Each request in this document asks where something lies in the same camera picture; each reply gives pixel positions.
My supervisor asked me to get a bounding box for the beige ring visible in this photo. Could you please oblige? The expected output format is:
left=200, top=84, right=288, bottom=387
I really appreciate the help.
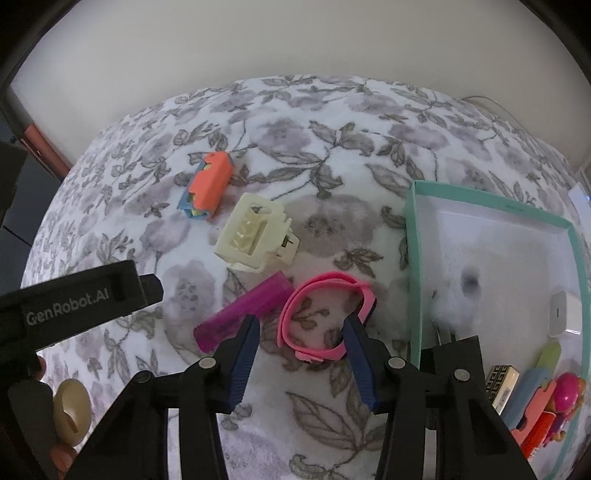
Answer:
left=52, top=378, right=93, bottom=448

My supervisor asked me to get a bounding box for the cream hair claw clip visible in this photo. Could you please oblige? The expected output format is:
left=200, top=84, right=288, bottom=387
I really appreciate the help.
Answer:
left=215, top=191, right=300, bottom=273

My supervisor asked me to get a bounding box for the dark furniture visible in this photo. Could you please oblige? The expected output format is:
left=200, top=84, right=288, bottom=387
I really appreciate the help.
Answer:
left=0, top=83, right=70, bottom=296

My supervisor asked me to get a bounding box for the pink wrist watch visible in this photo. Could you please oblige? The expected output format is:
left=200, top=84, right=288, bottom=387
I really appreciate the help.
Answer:
left=277, top=272, right=377, bottom=365

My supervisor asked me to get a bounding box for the large coral blue stapler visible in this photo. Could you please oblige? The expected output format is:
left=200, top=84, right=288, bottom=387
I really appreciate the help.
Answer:
left=501, top=367, right=559, bottom=446

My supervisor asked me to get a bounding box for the white device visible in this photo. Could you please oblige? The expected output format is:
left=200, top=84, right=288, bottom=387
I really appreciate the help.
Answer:
left=569, top=182, right=591, bottom=215

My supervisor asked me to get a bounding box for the person's left hand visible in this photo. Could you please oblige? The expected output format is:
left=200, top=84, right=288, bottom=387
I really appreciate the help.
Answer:
left=48, top=443, right=79, bottom=480

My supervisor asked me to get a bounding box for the gold patterned box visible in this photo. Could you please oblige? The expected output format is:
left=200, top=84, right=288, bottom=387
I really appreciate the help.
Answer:
left=484, top=364, right=522, bottom=414

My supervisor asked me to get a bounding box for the pale green plastic piece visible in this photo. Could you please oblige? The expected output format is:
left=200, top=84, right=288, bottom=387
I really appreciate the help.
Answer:
left=536, top=342, right=563, bottom=372

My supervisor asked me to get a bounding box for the floral blanket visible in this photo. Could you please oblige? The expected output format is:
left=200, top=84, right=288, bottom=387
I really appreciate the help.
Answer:
left=21, top=76, right=587, bottom=480

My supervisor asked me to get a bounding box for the thin white cable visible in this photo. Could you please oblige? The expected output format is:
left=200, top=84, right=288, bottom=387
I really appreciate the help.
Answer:
left=462, top=95, right=511, bottom=118

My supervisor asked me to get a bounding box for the pink toy figure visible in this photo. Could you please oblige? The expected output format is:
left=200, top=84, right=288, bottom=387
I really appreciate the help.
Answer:
left=540, top=371, right=581, bottom=446

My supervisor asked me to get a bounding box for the red glue bottle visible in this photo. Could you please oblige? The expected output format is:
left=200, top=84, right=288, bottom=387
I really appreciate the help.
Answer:
left=519, top=411, right=561, bottom=462

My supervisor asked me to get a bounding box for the teal-edged white box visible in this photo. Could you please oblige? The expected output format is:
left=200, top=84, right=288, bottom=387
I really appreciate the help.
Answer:
left=404, top=180, right=585, bottom=480

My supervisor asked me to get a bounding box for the purple plastic tube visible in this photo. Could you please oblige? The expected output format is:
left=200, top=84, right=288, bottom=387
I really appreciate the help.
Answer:
left=193, top=271, right=295, bottom=354

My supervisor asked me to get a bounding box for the small coral blue stapler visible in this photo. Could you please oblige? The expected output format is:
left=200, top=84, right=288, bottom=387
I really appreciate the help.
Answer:
left=178, top=151, right=233, bottom=222

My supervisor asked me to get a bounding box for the white cube adapter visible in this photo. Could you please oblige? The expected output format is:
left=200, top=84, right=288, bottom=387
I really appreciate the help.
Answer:
left=549, top=287, right=581, bottom=337

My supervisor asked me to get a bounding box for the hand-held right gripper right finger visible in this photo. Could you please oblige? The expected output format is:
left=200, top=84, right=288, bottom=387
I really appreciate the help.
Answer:
left=342, top=314, right=539, bottom=480

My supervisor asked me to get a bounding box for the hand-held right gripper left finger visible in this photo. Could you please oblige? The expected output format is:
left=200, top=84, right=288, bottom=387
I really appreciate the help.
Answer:
left=65, top=314, right=264, bottom=480

